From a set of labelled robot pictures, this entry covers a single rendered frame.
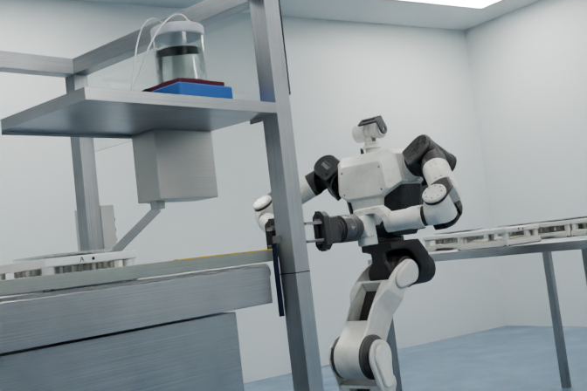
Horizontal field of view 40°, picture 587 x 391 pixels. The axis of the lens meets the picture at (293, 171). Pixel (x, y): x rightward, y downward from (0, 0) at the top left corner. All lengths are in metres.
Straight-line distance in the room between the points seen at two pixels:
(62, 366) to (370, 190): 1.33
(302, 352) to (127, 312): 0.55
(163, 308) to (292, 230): 0.45
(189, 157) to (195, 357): 0.60
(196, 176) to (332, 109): 4.60
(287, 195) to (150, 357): 0.58
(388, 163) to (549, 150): 4.81
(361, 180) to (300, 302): 0.73
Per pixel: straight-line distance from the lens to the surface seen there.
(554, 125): 7.46
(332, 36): 7.09
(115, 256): 1.92
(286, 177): 2.22
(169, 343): 2.03
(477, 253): 3.32
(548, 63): 7.52
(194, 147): 2.37
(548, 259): 4.83
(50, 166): 5.70
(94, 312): 1.85
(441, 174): 2.60
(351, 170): 2.83
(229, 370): 2.17
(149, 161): 2.30
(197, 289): 2.04
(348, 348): 2.66
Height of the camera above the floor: 0.95
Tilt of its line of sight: 6 degrees up
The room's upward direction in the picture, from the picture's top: 7 degrees counter-clockwise
